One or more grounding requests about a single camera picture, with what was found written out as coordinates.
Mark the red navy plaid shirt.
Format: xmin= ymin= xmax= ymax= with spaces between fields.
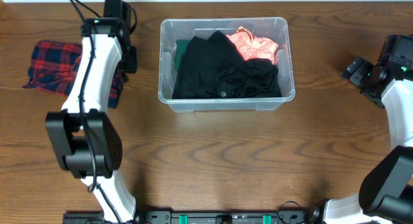
xmin=24 ymin=36 xmax=123 ymax=114

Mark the black garment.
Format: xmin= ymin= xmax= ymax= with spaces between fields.
xmin=172 ymin=31 xmax=282 ymax=99

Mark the clear plastic storage bin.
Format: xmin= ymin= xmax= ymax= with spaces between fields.
xmin=158 ymin=17 xmax=296 ymax=113

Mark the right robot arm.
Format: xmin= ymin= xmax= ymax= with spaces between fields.
xmin=307 ymin=35 xmax=412 ymax=223

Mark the black mounting rail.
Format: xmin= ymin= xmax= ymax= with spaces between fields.
xmin=61 ymin=210 xmax=309 ymax=224

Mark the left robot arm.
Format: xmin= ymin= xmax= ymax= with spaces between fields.
xmin=45 ymin=0 xmax=145 ymax=223

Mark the pink garment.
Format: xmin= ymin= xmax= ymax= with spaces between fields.
xmin=227 ymin=26 xmax=279 ymax=64

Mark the dark green garment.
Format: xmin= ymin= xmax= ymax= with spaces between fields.
xmin=175 ymin=39 xmax=190 ymax=71

